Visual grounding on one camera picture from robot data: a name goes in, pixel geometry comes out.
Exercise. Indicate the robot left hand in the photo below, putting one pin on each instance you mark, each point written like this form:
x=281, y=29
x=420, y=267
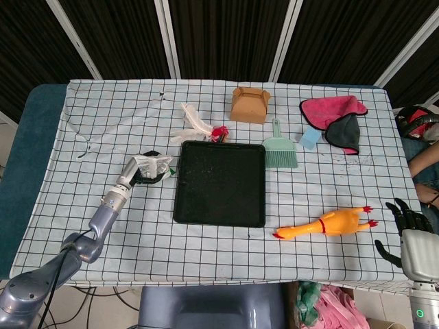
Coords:
x=131, y=170

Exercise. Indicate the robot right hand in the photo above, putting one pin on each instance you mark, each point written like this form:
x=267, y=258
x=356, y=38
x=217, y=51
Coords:
x=416, y=250

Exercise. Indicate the clear plastic printed bag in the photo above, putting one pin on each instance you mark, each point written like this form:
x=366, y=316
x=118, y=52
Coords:
x=154, y=166

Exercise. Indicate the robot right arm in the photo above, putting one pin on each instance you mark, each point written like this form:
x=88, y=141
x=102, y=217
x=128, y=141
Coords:
x=424, y=303

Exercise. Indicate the person bare forearm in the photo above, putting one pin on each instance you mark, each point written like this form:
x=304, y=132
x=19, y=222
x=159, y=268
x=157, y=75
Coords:
x=423, y=166

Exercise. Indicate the person forearm with black band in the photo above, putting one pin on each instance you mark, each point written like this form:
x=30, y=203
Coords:
x=428, y=195

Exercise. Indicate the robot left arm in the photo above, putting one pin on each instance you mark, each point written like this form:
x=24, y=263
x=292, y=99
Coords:
x=103, y=219

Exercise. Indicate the black square tray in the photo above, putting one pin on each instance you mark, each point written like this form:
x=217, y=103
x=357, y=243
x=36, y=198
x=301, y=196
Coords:
x=219, y=185

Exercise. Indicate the green small hand broom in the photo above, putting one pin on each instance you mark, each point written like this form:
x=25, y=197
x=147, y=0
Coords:
x=280, y=154

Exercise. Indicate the white black checkered tablecloth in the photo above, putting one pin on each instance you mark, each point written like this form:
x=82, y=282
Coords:
x=137, y=113

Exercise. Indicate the white feather toy red base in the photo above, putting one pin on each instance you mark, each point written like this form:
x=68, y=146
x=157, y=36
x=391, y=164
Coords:
x=193, y=118

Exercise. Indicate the brown cardboard carton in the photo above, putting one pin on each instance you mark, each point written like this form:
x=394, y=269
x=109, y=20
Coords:
x=384, y=325

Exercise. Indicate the yellow rubber chicken toy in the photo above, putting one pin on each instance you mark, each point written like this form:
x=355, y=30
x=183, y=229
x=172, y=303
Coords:
x=339, y=221

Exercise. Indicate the brown cardboard gable box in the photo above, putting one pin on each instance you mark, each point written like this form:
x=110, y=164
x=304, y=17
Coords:
x=248, y=109

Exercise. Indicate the light blue sponge block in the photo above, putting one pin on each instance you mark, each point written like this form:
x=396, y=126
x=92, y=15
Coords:
x=310, y=138

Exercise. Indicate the blue grey robot torso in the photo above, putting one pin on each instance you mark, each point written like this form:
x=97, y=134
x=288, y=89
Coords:
x=205, y=308

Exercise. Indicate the black folding screen white frames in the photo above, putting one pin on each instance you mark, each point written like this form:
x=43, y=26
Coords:
x=223, y=37

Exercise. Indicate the pink and grey cloth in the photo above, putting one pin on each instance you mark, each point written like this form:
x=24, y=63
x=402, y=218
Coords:
x=326, y=109

